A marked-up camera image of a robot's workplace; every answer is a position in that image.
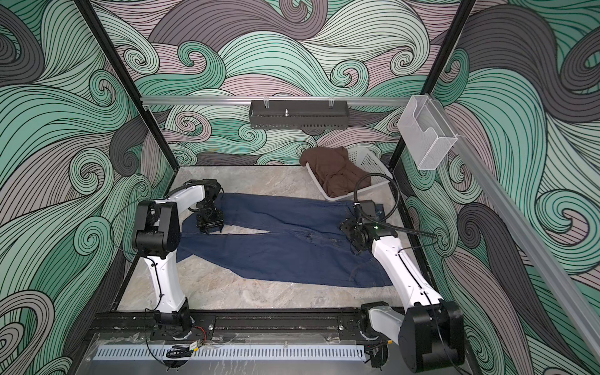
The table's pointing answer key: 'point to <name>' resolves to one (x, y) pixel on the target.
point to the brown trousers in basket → (336, 173)
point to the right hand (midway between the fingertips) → (342, 230)
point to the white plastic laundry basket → (369, 183)
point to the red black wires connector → (180, 351)
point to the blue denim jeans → (304, 241)
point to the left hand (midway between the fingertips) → (216, 228)
